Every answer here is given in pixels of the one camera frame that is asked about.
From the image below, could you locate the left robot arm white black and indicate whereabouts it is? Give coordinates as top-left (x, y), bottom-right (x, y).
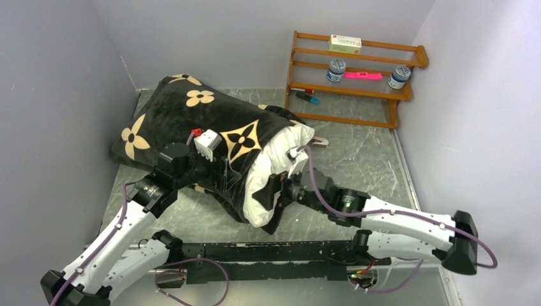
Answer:
top-left (40, 143), bottom-right (230, 305)

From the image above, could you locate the white green box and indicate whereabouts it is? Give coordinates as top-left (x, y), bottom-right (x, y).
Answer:
top-left (328, 34), bottom-right (362, 55)

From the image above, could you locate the black pillowcase with beige flowers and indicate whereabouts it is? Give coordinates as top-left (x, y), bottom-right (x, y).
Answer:
top-left (110, 74), bottom-right (307, 234)

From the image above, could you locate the white pillow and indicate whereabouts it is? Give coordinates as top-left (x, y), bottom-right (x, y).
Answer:
top-left (242, 123), bottom-right (315, 228)

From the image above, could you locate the blue white jar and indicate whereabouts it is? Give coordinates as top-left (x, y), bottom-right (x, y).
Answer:
top-left (387, 65), bottom-right (411, 90)
top-left (326, 59), bottom-right (346, 82)

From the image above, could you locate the pink highlighter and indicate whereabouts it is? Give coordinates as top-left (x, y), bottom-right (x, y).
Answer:
top-left (343, 72), bottom-right (382, 80)

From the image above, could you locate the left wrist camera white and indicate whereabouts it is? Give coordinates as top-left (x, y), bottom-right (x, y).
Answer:
top-left (194, 129), bottom-right (222, 162)

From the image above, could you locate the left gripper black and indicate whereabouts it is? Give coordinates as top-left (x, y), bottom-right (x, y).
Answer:
top-left (174, 146), bottom-right (241, 191)

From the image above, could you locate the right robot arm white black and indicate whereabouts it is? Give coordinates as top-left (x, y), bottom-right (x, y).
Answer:
top-left (246, 170), bottom-right (479, 275)

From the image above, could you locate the red white marker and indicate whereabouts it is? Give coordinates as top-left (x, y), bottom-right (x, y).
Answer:
top-left (290, 87), bottom-right (315, 94)

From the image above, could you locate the left blue white jar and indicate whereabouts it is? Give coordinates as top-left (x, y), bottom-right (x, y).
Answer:
top-left (326, 59), bottom-right (346, 82)

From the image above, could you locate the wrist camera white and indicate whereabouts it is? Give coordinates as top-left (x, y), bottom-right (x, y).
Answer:
top-left (194, 129), bottom-right (222, 162)
top-left (286, 147), bottom-right (309, 179)

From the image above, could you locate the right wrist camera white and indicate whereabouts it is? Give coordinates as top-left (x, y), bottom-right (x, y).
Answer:
top-left (286, 147), bottom-right (309, 179)

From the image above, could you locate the wooden shelf rack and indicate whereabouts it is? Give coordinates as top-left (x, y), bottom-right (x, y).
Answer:
top-left (285, 31), bottom-right (429, 129)

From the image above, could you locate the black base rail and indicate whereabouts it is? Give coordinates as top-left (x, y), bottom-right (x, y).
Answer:
top-left (139, 240), bottom-right (392, 286)

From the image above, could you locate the right blue white jar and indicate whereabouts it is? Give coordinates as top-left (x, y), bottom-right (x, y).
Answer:
top-left (387, 65), bottom-right (411, 90)

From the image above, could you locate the black blue marker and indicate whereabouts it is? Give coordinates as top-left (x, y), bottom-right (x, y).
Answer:
top-left (295, 92), bottom-right (320, 105)

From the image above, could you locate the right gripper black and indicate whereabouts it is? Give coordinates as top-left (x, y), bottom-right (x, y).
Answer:
top-left (252, 162), bottom-right (329, 214)

